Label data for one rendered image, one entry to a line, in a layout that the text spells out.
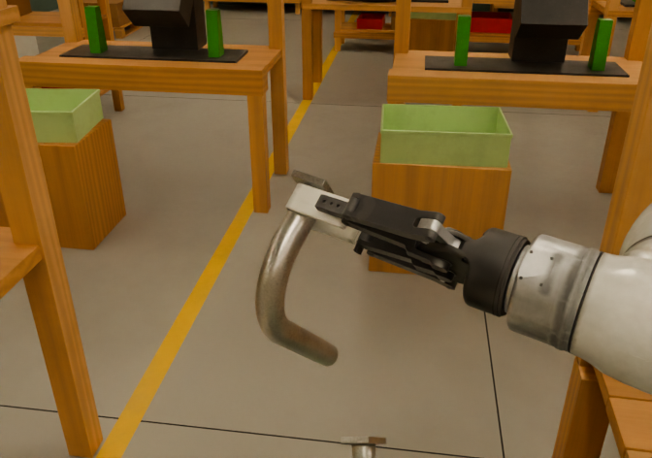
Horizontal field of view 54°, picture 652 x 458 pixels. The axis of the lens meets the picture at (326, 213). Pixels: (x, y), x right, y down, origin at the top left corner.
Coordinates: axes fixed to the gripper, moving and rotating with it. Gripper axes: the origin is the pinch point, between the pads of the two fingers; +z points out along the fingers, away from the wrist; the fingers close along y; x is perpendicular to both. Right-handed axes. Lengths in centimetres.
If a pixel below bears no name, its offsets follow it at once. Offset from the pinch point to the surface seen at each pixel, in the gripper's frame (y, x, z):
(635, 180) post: -70, -52, -21
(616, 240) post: -81, -43, -21
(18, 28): -227, -139, 447
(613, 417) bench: -88, -9, -31
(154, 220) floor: -240, -41, 235
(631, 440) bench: -84, -5, -35
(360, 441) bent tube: -26.6, 18.4, -5.1
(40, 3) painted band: -498, -344, 902
